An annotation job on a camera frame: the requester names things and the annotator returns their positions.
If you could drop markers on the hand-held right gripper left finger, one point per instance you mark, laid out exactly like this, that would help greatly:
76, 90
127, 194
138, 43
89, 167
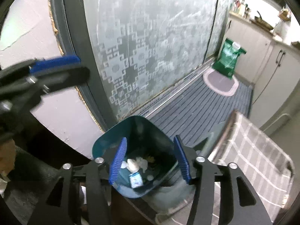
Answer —
118, 161

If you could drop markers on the striped blue floor mat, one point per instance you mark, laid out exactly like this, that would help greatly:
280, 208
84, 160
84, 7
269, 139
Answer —
187, 107

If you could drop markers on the row of condiment bottles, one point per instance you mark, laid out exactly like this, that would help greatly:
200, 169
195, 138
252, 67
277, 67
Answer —
240, 7

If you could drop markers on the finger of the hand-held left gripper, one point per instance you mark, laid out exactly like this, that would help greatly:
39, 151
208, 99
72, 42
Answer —
54, 63
61, 77

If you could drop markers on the white kitchen cabinet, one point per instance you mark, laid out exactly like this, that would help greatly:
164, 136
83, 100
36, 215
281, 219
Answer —
257, 54

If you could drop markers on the frosted patterned glass door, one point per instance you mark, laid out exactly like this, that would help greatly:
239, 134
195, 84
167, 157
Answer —
152, 39
222, 16

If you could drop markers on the oval grey floor mat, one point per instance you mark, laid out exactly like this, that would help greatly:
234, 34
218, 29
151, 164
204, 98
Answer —
221, 84

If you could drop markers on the teal plastic trash bin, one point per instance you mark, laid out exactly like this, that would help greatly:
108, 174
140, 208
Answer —
140, 127

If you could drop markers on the frying pan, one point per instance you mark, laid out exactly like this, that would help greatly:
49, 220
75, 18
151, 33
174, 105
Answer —
262, 24

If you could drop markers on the person's left forearm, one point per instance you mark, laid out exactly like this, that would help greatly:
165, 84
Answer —
5, 157

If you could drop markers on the dark door frame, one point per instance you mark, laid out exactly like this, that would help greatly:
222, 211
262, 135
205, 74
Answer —
70, 51

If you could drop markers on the green rice bag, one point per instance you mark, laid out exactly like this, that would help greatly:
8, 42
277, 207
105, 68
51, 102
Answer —
228, 59

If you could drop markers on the small potted plant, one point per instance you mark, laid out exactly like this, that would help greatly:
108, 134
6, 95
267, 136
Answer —
284, 14

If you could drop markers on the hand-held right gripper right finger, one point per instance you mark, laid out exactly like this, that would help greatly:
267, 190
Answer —
182, 161

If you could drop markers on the grey checked tablecloth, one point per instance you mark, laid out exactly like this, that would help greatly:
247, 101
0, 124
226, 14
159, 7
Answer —
253, 159

